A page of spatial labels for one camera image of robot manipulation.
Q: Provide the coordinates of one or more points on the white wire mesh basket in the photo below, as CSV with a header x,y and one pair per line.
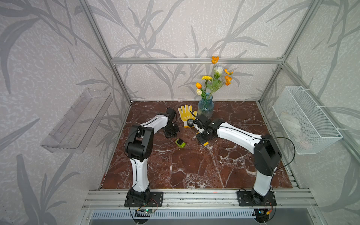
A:
x,y
317,130

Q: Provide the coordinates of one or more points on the right controller circuit board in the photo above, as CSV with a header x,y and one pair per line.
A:
x,y
262,212

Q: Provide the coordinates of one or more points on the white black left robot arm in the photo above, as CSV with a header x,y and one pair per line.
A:
x,y
138,148

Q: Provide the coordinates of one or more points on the left controller circuit board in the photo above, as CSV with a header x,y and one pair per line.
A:
x,y
148,211

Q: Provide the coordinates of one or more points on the artificial flower bouquet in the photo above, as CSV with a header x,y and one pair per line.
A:
x,y
221,77

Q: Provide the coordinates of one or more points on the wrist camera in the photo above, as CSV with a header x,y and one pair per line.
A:
x,y
171,114
202,122

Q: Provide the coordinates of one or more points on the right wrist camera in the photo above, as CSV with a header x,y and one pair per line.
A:
x,y
202,122

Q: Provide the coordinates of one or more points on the yellow white work glove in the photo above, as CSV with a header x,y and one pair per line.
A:
x,y
186,112

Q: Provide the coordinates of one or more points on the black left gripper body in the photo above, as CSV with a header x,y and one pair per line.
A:
x,y
171,131

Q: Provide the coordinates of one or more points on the blue glass vase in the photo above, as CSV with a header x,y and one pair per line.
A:
x,y
206,106

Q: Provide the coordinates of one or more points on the aluminium front rail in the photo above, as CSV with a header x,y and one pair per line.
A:
x,y
114,199

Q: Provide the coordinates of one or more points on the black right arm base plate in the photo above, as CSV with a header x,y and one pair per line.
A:
x,y
253,199

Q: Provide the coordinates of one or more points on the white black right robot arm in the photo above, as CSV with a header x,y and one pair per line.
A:
x,y
265,151

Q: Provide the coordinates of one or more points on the long green lego brick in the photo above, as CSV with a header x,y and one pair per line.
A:
x,y
180,143

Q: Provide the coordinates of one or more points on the white cloth in basket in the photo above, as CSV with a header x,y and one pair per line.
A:
x,y
292,125

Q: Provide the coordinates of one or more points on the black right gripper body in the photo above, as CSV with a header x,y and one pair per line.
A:
x,y
202,137

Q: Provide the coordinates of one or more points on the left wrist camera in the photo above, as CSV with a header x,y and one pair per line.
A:
x,y
171,114

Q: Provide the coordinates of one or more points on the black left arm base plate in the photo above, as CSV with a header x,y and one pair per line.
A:
x,y
147,198

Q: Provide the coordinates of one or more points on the clear acrylic wall shelf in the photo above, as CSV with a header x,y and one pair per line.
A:
x,y
75,130

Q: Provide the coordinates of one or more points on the controller circuit board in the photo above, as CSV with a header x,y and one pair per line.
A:
x,y
148,211
262,212

